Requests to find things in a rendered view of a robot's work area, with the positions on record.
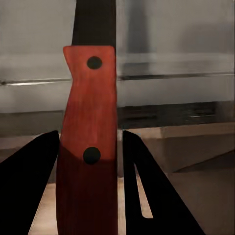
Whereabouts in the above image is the parer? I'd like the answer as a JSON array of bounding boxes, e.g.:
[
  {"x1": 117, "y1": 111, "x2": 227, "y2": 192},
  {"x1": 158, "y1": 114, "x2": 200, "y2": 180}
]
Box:
[{"x1": 55, "y1": 0, "x2": 118, "y2": 235}]

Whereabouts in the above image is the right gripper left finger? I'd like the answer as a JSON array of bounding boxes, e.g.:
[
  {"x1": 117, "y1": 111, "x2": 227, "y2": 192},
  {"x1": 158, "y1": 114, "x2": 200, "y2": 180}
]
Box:
[{"x1": 0, "y1": 130, "x2": 60, "y2": 235}]

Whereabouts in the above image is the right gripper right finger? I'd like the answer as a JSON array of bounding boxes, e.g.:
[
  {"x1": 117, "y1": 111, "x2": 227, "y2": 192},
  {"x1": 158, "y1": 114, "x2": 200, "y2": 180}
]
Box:
[{"x1": 122, "y1": 130, "x2": 205, "y2": 235}]

